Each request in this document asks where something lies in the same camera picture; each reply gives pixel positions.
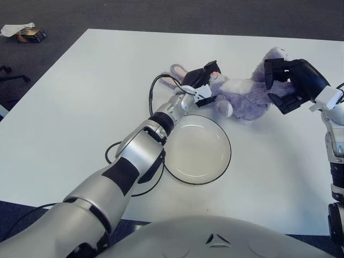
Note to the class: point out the black office chair base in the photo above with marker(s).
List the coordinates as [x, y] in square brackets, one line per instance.
[16, 78]

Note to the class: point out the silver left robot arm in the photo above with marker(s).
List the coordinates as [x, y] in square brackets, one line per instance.
[126, 166]

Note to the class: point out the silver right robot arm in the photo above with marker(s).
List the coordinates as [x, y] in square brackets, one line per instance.
[336, 139]

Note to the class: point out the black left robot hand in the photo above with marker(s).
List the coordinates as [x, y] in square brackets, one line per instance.
[196, 78]

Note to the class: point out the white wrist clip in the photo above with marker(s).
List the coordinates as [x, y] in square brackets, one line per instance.
[204, 92]
[329, 96]

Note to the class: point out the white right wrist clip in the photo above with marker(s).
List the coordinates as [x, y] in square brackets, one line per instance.
[329, 96]

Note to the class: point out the white crumpled paper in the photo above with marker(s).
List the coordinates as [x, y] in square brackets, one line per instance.
[12, 29]

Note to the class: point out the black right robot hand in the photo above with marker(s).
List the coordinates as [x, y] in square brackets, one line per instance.
[306, 80]

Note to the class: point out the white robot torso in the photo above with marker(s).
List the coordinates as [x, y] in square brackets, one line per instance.
[215, 239]

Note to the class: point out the brown box on floor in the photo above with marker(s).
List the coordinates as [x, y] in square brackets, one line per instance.
[31, 35]

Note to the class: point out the white plate with black rim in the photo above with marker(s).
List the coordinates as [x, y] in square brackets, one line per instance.
[201, 156]

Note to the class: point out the purple plush bunny doll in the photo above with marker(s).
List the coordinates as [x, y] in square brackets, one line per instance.
[242, 96]

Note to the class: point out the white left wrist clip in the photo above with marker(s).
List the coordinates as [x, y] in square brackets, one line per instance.
[204, 92]

